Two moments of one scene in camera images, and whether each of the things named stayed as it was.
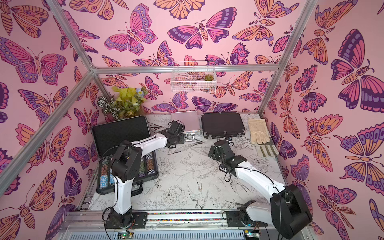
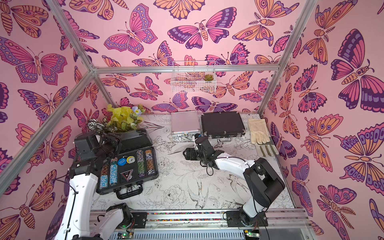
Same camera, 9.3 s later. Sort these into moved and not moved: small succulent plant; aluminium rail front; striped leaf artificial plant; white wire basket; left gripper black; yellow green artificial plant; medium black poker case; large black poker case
Moved: left gripper black; striped leaf artificial plant; yellow green artificial plant
Not moved: small succulent plant; white wire basket; aluminium rail front; medium black poker case; large black poker case
